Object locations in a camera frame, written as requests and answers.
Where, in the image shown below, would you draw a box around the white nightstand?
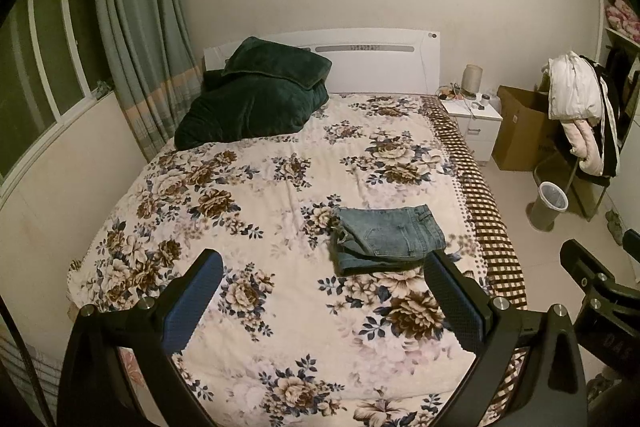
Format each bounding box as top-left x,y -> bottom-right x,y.
442,95 -> 502,165

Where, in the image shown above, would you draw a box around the white mesh waste bin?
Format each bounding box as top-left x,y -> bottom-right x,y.
526,181 -> 568,231

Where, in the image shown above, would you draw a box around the pink folded bedding on shelf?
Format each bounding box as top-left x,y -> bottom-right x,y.
605,0 -> 640,41

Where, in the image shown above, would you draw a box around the window with white frame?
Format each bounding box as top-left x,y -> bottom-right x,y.
1,0 -> 111,200

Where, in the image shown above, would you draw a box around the wooden chair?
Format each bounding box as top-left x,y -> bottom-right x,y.
549,153 -> 612,222

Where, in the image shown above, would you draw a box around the dark green velvet blanket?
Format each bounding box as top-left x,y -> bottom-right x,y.
175,37 -> 332,150

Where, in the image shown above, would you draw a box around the black garment white stripes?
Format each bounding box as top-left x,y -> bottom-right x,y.
582,55 -> 622,178

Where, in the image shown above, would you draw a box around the brown cardboard box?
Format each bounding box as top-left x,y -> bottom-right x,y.
492,86 -> 558,171

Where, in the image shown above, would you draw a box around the white wardrobe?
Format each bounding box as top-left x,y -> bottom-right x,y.
594,0 -> 640,188

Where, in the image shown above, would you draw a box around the folded dark blue jeans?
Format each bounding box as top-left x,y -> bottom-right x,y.
330,251 -> 427,277

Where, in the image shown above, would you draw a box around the floral bed blanket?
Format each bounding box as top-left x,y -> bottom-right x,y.
67,94 -> 526,426

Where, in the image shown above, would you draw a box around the grey green curtain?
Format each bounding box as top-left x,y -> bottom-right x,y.
96,0 -> 202,159

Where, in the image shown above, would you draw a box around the ripped blue denim shorts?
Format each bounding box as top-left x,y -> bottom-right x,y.
334,205 -> 446,263

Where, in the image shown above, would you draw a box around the beige cylindrical lamp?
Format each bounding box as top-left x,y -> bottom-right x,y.
461,64 -> 483,98

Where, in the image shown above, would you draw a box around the white puffer jacket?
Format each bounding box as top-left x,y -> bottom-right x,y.
542,51 -> 603,122

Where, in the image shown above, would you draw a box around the pink jacket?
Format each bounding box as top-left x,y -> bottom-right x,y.
561,119 -> 604,176

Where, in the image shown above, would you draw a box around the white bed headboard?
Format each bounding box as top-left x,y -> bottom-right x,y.
202,27 -> 443,96

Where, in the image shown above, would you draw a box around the grey slipper pair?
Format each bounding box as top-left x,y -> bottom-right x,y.
605,209 -> 624,246

